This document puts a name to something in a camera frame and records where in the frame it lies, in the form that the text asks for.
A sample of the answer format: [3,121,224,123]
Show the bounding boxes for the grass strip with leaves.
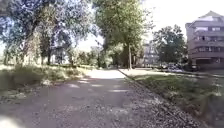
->
[119,67,224,128]

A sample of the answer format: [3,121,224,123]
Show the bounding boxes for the dark green tree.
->
[151,24,188,68]

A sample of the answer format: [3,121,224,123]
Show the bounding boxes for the row of trees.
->
[0,0,101,69]

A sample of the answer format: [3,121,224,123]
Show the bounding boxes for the parked vehicles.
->
[161,62,192,74]

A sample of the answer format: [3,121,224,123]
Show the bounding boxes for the grey paved path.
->
[0,68,204,128]

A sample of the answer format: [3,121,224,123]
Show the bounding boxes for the pale distant building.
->
[141,42,160,67]

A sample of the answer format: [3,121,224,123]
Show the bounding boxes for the brown multi-storey building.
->
[185,10,224,70]

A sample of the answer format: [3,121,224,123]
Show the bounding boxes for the grass verge with weeds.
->
[0,63,91,101]

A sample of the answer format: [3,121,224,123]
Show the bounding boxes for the tall green tree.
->
[93,0,155,70]

